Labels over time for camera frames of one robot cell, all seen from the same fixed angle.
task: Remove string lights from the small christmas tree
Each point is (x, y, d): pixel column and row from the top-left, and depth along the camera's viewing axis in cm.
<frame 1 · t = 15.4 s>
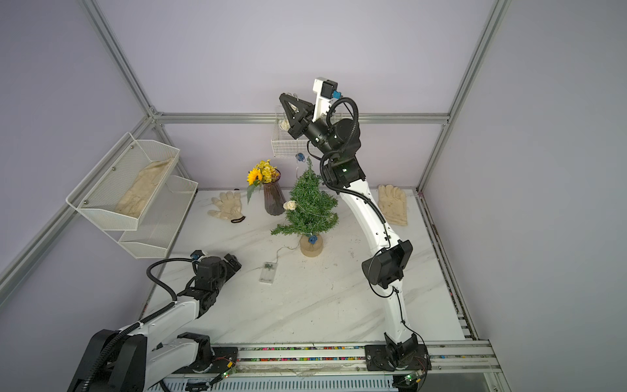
left hand: (228, 266, 91), fingers open
right hand: (280, 102, 60), fingers closed
small green christmas tree: (314, 216, 78), point 28 cm above the table
rattan ball string lights: (289, 205, 78), point 30 cm above the table
clear battery box: (268, 273, 95), on the table
dark glass vase: (273, 196, 104), point 13 cm above the table
yellow sunflower bouquet: (264, 172, 95), point 25 cm above the table
cream glove in shelf: (134, 202, 76), point 31 cm above the table

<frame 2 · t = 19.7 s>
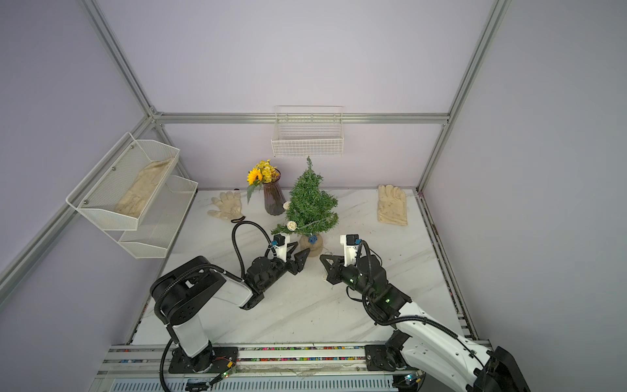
left hand: (303, 248, 88), fingers open
right hand: (321, 260, 76), fingers closed
rattan ball string lights: (292, 225, 78), point 26 cm above the table
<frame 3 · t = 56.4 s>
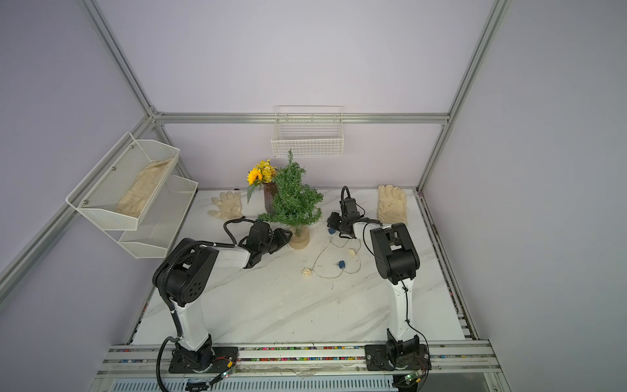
left hand: (290, 237, 99), fingers open
right hand: (334, 223, 107), fingers open
small green christmas tree: (295, 206, 80), point 28 cm above the table
rattan ball string lights: (340, 264, 95), point 2 cm above the table
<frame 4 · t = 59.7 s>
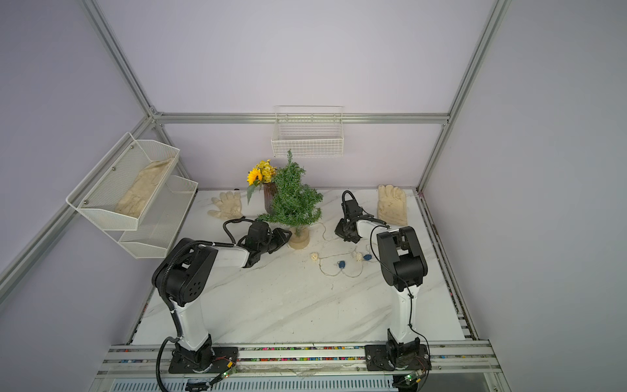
left hand: (289, 237, 99), fingers open
right hand: (343, 235, 104), fingers closed
